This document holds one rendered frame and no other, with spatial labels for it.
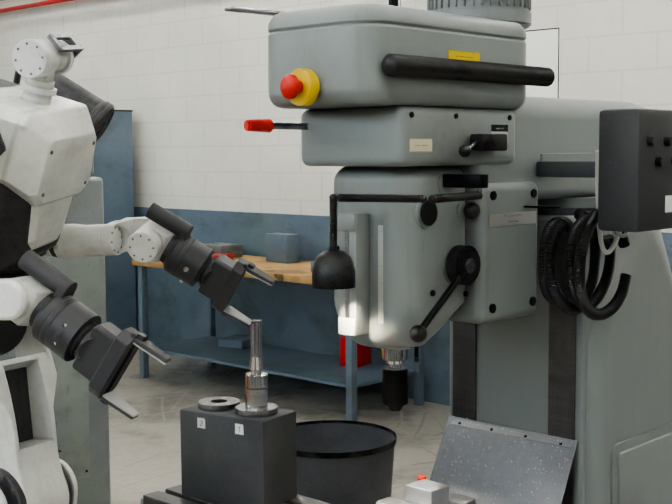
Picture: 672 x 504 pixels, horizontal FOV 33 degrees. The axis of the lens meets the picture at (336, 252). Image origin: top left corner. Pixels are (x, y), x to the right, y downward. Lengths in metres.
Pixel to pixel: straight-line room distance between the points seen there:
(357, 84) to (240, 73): 6.84
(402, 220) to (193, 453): 0.79
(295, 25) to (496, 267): 0.57
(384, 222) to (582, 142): 0.56
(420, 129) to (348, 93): 0.15
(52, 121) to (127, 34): 7.72
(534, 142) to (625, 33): 4.44
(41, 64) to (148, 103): 7.47
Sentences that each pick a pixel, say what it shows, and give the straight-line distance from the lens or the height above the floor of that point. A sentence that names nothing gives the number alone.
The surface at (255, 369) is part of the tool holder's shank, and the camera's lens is 2.33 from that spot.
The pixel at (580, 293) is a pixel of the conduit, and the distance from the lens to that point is 2.02.
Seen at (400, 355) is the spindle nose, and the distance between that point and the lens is 2.02.
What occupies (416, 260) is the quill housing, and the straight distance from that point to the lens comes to 1.91.
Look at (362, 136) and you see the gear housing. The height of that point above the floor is 1.68.
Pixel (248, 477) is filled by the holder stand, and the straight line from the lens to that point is 2.34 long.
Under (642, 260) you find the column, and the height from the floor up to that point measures 1.43.
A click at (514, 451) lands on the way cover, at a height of 1.04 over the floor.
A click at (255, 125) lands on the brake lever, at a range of 1.89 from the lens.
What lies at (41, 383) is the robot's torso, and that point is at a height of 1.22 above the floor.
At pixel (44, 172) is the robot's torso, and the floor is 1.62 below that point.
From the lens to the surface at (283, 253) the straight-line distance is 7.81.
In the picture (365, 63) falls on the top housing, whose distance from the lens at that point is 1.79.
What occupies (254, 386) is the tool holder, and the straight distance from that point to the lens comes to 2.33.
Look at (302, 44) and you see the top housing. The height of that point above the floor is 1.83.
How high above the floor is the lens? 1.66
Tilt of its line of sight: 5 degrees down
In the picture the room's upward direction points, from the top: straight up
